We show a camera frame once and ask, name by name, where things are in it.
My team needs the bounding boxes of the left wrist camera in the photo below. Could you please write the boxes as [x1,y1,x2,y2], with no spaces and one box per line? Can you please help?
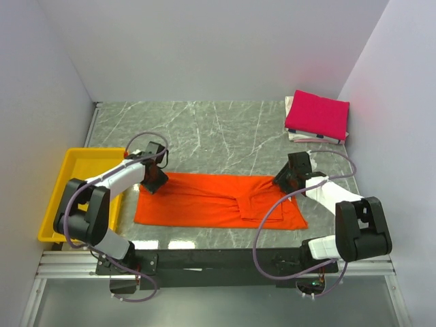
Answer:
[145,141,166,162]

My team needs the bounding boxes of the orange t shirt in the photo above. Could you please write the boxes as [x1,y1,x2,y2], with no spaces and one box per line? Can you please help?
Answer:
[134,172,309,230]

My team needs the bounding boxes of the aluminium frame rail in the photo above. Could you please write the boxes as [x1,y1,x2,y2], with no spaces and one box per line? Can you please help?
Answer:
[35,251,396,279]

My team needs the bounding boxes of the yellow plastic tray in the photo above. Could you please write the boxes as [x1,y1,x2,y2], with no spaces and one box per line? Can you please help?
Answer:
[37,148,125,243]

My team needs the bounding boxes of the folded magenta t shirt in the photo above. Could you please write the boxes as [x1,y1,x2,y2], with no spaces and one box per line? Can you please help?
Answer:
[284,90,349,144]

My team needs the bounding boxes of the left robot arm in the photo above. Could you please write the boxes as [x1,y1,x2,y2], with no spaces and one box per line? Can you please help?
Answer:
[53,142,168,274]

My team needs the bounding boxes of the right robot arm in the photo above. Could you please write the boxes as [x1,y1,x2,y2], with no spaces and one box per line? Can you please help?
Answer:
[273,151,392,272]

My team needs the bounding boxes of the black base beam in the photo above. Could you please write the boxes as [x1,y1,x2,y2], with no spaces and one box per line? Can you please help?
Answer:
[95,247,340,294]

